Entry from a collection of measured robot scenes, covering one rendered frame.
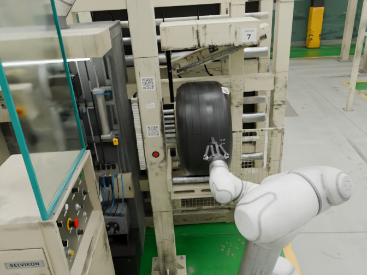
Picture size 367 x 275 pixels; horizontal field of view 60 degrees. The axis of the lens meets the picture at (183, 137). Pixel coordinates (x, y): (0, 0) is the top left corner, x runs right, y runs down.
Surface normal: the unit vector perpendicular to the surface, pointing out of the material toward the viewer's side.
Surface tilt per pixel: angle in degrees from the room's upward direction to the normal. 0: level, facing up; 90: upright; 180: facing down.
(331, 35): 90
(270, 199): 23
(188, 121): 59
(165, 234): 90
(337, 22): 90
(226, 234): 0
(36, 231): 90
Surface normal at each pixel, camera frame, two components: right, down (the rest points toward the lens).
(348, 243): -0.06, -0.90
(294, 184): 0.07, -0.74
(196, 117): -0.01, -0.18
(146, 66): 0.03, 0.43
